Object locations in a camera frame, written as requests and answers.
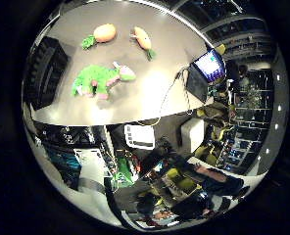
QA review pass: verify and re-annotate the green plush dinosaur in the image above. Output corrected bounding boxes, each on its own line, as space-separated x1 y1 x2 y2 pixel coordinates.
72 61 137 101

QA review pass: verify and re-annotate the long orange plush carrot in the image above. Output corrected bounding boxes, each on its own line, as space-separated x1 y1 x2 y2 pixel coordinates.
129 25 158 62

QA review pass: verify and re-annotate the white slotted plastic crate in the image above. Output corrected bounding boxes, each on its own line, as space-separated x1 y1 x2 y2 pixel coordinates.
123 123 157 151

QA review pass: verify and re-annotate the white box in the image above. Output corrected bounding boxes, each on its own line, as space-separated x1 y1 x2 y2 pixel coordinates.
179 117 206 154

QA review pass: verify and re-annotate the green bag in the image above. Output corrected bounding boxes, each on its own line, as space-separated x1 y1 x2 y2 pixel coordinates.
114 157 134 189

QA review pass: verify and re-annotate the open black laptop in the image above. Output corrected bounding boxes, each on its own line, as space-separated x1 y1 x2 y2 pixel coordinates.
185 48 227 104

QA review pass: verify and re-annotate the round orange plush vegetable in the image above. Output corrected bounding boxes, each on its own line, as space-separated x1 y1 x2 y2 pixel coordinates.
81 23 118 51

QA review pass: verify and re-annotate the yellow object by shelves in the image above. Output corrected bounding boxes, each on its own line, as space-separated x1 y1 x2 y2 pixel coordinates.
216 43 227 56

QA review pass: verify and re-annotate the thin grey cable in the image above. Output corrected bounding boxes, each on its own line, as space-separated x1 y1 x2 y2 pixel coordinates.
136 65 193 127

